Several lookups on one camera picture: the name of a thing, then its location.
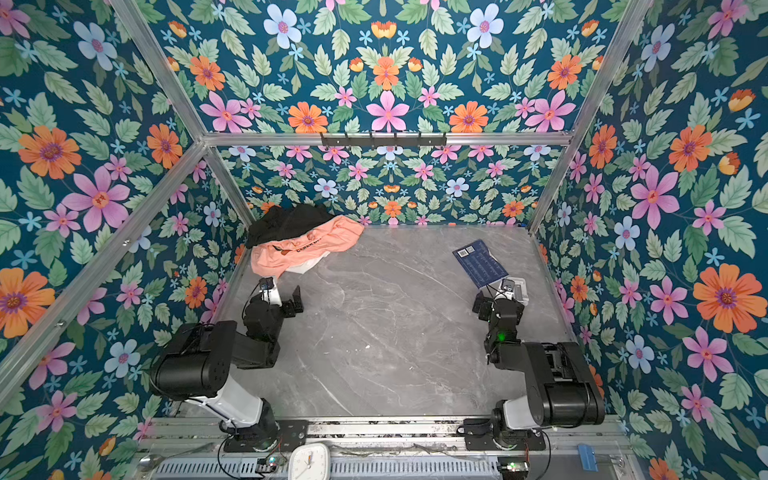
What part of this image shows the blue calibration card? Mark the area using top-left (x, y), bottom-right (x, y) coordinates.
top-left (452, 240), bottom-right (508, 289)

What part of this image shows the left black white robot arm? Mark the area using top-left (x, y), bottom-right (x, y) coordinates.
top-left (150, 287), bottom-right (309, 453)

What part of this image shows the small white plastic holder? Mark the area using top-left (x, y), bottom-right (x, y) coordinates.
top-left (499, 277), bottom-right (529, 306)

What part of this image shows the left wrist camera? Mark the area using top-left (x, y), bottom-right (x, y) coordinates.
top-left (258, 277), bottom-right (282, 306)

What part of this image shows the blue clip on rail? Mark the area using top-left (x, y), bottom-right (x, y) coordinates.
top-left (577, 444), bottom-right (599, 472)

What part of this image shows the white square timer clock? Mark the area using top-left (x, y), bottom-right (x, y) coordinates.
top-left (287, 443), bottom-right (331, 480)

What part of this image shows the black cloth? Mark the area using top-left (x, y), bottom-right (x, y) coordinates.
top-left (246, 204), bottom-right (334, 248)

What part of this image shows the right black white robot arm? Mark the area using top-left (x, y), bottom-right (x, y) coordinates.
top-left (457, 292), bottom-right (606, 451)

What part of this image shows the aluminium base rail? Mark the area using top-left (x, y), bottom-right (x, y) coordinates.
top-left (139, 415), bottom-right (632, 457)

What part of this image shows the pink cloth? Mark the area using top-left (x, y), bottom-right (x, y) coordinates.
top-left (251, 216), bottom-right (365, 278)

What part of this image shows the white cloth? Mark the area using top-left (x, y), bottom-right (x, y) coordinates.
top-left (285, 252), bottom-right (329, 275)

